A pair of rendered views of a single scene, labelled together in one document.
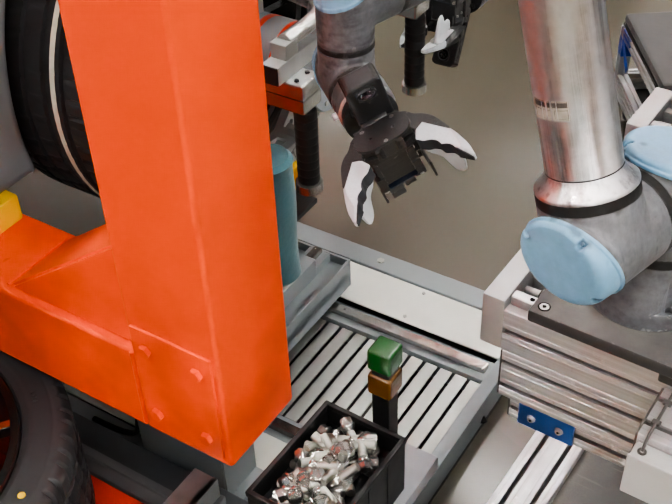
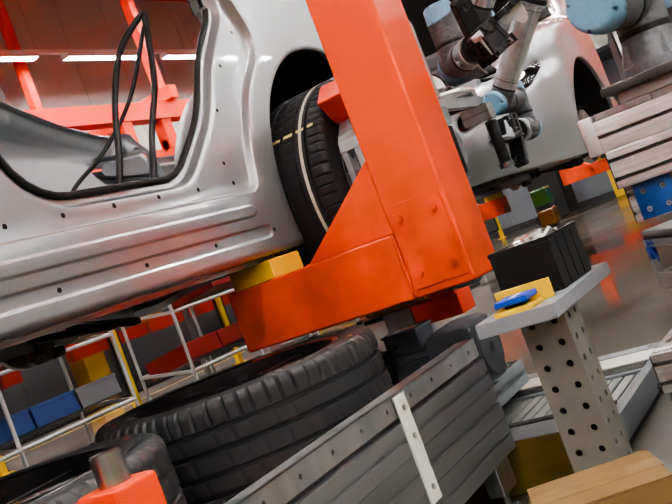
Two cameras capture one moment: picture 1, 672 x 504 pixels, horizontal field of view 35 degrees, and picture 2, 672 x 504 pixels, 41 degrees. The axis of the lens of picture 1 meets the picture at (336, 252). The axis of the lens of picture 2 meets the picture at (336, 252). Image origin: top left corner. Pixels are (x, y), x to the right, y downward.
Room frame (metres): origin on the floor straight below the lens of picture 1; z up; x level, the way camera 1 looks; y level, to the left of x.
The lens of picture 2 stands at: (-0.97, 0.50, 0.67)
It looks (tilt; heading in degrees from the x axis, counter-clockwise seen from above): 0 degrees down; 358
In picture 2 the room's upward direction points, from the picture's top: 20 degrees counter-clockwise
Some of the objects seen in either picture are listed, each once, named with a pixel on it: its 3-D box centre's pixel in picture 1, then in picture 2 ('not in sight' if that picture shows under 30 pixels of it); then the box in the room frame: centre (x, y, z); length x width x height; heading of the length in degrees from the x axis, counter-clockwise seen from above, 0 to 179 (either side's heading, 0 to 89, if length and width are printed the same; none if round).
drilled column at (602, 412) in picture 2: not in sight; (580, 400); (0.90, 0.06, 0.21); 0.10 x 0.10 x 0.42; 56
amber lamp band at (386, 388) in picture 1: (385, 380); (549, 216); (1.09, -0.06, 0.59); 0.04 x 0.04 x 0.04; 56
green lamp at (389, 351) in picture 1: (384, 356); (541, 196); (1.09, -0.06, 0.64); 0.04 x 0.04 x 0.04; 56
